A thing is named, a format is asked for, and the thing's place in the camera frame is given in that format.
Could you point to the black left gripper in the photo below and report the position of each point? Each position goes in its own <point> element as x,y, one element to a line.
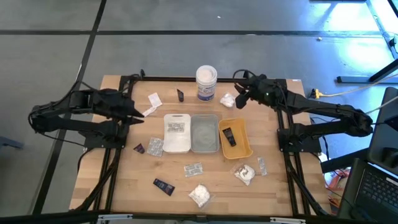
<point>115,104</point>

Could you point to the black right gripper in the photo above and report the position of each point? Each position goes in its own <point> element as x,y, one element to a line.
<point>262,88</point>

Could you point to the small white packet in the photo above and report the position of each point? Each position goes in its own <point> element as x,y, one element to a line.
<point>149,111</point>

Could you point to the clear bag of cotton pads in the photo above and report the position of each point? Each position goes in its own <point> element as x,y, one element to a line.
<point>227,99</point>
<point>200,195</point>

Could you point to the white wipe packet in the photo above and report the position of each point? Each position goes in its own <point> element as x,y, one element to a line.
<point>155,99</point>

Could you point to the small dark purple tube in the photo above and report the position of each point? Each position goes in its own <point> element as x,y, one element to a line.
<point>139,148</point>

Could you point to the dark blue toiletry tube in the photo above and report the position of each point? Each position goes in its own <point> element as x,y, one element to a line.
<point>163,186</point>
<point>229,136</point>

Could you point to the small black cream tube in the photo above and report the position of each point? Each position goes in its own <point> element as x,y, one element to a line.
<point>180,95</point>

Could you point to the narrow bandage strip pack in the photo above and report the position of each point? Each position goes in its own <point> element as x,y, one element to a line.
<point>262,165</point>

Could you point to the vanity pack labelled bag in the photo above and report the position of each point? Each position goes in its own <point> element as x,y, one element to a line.
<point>244,173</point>

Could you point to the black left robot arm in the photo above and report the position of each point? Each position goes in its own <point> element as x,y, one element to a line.
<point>62,124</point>

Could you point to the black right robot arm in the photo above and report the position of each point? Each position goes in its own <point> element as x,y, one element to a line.
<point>326,110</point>

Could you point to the disinfecting wipes canister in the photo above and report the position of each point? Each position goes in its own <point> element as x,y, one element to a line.
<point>206,81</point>

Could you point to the white plastic bin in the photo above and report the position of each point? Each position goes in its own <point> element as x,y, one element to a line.
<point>177,143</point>

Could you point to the yellow plastic bin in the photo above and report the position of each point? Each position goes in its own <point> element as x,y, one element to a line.
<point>242,143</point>

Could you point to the grey plastic bin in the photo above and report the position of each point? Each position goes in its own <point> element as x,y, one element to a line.
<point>205,133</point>

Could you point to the yellow power plug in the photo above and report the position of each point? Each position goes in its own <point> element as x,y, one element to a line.
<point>316,93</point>

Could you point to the black desk foot bar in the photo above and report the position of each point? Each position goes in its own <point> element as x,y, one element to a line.
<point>354,79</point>

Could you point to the blue grey floor object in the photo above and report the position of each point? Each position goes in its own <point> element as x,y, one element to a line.
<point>9,143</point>

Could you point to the orange item on floor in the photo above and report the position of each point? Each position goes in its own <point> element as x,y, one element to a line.
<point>334,186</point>

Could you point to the black slanted desk leg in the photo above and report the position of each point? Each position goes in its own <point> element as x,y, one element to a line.
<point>377,21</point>

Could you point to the black monitor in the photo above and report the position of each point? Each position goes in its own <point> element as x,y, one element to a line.
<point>385,140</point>

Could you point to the black laptop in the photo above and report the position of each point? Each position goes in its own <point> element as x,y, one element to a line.
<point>376,189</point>

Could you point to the black camera rig bar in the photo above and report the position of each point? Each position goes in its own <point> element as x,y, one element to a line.
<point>46,217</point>

